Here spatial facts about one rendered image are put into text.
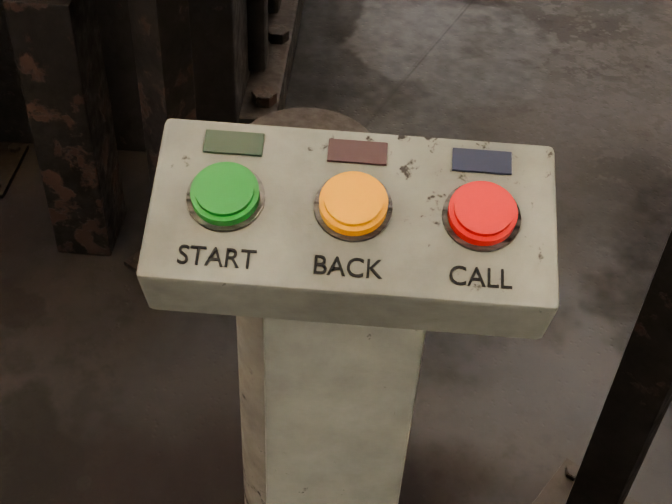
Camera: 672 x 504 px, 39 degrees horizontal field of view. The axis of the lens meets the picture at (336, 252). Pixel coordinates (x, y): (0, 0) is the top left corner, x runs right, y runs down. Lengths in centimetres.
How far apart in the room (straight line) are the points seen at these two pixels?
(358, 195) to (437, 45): 136
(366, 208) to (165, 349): 76
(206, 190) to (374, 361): 15
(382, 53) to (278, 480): 125
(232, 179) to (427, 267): 12
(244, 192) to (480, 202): 14
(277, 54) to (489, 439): 82
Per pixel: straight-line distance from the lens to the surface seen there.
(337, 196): 54
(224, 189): 55
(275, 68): 166
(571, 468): 118
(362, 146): 57
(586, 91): 183
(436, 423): 120
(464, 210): 54
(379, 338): 58
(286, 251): 54
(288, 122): 75
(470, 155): 57
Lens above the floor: 96
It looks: 43 degrees down
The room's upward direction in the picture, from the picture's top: 3 degrees clockwise
